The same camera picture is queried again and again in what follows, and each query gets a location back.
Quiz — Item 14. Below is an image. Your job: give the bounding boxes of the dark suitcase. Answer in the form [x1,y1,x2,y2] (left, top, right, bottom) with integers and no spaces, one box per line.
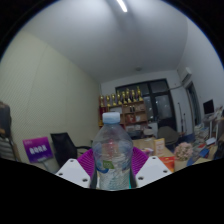
[0,101,13,138]

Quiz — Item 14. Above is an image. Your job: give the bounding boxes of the black computer monitor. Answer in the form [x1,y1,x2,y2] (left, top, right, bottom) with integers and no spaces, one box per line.
[202,98,215,116]

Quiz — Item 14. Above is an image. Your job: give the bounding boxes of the orange book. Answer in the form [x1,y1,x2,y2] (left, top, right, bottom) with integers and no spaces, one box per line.
[159,155,176,173]

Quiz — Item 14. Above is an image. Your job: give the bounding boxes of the black framed glass door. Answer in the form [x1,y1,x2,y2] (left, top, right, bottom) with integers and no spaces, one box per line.
[114,78,178,131]

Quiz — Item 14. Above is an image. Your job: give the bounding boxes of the grey ribbed suitcase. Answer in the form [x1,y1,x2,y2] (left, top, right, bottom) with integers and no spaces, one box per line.
[0,136,16,161]

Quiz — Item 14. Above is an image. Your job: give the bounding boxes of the wooden shelf unit with trophies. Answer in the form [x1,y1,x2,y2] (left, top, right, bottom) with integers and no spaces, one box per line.
[97,86,149,129]

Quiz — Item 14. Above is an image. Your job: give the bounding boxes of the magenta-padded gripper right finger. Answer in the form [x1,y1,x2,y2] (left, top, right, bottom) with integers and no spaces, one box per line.
[132,146,173,188]

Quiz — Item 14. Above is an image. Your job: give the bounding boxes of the pink flowers in white pot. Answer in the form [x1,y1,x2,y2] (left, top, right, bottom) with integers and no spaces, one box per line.
[173,141,194,172]

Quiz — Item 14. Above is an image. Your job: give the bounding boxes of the ceiling tube light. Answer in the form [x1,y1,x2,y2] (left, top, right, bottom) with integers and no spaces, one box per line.
[115,0,129,13]

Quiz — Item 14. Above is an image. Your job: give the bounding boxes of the white air conditioner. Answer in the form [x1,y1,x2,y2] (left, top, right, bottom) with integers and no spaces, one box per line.
[176,67,194,84]

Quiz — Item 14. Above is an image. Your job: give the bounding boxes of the purple sign board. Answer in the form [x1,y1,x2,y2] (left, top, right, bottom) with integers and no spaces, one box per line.
[22,136,54,164]

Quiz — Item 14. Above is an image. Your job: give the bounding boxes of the orange standing card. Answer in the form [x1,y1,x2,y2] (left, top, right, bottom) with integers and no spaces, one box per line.
[153,137,167,158]

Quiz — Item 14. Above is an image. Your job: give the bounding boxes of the black office chair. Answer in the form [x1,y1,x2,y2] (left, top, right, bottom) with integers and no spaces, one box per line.
[50,132,91,168]

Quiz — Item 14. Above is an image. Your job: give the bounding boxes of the grey upholstered chair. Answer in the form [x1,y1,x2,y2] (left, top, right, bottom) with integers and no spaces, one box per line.
[157,125,181,148]

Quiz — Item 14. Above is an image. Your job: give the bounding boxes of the clear plastic water bottle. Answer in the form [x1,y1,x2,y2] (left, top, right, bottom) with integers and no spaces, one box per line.
[91,111,134,191]

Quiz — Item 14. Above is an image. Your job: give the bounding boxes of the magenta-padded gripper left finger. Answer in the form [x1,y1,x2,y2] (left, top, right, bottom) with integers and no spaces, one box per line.
[54,148,98,189]

